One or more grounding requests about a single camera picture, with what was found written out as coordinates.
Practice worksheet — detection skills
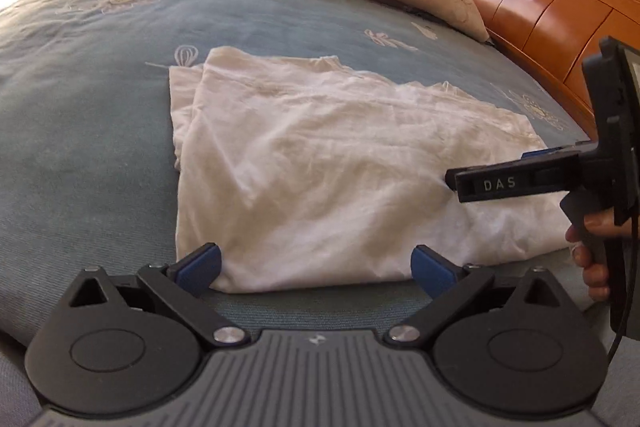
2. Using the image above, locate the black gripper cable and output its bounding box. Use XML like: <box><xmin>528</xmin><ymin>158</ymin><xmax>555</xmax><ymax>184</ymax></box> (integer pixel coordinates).
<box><xmin>604</xmin><ymin>214</ymin><xmax>640</xmax><ymax>364</ymax></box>

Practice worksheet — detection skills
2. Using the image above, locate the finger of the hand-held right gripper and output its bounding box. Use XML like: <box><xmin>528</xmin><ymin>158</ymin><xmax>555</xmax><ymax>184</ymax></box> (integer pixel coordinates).
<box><xmin>520</xmin><ymin>147</ymin><xmax>581</xmax><ymax>162</ymax></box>
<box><xmin>444</xmin><ymin>167</ymin><xmax>480</xmax><ymax>204</ymax></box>

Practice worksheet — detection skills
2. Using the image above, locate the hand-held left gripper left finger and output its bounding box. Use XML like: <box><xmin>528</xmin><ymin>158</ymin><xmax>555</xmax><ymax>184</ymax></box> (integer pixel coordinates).
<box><xmin>52</xmin><ymin>242</ymin><xmax>251</xmax><ymax>350</ymax></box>

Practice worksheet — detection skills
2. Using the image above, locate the white printed shirt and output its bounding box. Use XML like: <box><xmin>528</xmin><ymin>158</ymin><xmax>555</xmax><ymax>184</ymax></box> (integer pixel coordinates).
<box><xmin>167</xmin><ymin>46</ymin><xmax>576</xmax><ymax>294</ymax></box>

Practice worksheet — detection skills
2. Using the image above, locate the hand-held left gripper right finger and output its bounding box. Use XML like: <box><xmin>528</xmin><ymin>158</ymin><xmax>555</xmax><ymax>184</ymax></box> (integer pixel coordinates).
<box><xmin>384</xmin><ymin>244</ymin><xmax>576</xmax><ymax>350</ymax></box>

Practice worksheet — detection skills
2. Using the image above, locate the wooden headboard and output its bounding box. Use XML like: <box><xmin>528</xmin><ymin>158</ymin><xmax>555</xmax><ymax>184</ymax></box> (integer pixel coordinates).
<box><xmin>446</xmin><ymin>0</ymin><xmax>640</xmax><ymax>135</ymax></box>

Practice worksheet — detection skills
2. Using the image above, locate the person's right hand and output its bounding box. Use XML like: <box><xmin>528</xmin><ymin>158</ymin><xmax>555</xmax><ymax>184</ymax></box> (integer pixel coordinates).
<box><xmin>565</xmin><ymin>211</ymin><xmax>633</xmax><ymax>303</ymax></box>

